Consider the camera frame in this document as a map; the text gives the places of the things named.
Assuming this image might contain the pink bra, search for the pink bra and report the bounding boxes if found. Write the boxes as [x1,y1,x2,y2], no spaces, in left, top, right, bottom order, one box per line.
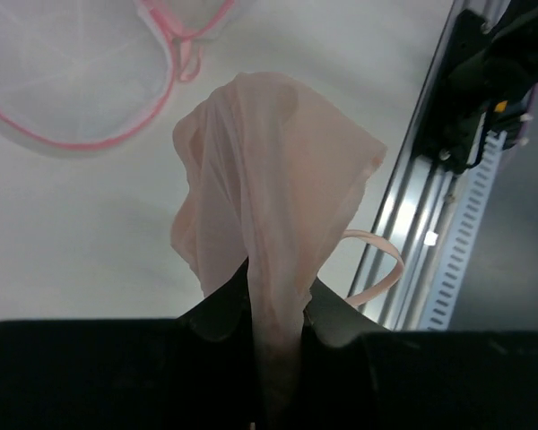
[171,73,398,401]

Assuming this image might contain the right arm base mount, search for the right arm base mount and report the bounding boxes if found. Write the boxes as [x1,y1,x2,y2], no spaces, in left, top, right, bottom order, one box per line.
[412,1,538,174]

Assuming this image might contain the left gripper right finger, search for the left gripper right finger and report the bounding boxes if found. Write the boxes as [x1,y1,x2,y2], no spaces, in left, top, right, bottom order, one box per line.
[292,280,538,429]

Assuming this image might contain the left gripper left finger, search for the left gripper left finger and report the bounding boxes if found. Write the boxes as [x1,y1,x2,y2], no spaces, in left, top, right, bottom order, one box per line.
[0,266,263,429]

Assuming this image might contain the aluminium mounting rail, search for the aluminium mounting rail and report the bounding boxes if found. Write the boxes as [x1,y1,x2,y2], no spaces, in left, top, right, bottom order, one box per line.
[360,1,508,331]

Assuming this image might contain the pink trimmed mesh laundry bag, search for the pink trimmed mesh laundry bag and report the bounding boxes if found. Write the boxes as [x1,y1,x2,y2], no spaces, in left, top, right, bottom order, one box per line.
[0,1,244,151]

